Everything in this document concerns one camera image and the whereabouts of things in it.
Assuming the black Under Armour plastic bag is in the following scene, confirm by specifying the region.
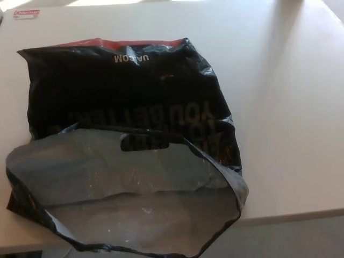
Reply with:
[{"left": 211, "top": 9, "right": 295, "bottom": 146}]
[{"left": 5, "top": 37, "right": 249, "bottom": 258}]

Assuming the red and white sticker label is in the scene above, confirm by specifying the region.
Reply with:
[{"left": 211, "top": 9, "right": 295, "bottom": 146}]
[{"left": 12, "top": 9, "right": 41, "bottom": 21}]

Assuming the dark table frame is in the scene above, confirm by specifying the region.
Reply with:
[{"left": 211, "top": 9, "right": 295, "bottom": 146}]
[{"left": 0, "top": 249, "right": 43, "bottom": 258}]

